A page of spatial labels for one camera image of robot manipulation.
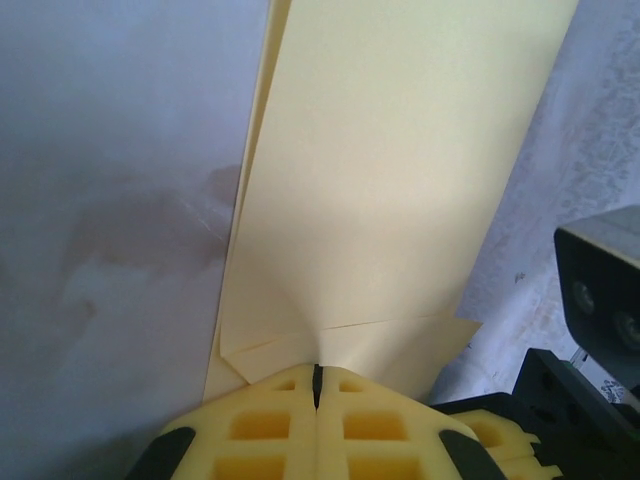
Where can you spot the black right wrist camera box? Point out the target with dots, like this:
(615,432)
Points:
(600,280)

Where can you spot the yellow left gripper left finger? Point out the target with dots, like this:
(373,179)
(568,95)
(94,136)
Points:
(260,415)

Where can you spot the yellow paper sheet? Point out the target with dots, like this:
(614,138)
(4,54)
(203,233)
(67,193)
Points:
(380,175)

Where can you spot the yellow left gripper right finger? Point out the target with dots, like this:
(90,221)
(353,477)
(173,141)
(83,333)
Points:
(380,415)

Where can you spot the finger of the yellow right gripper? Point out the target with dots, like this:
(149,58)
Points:
(520,455)

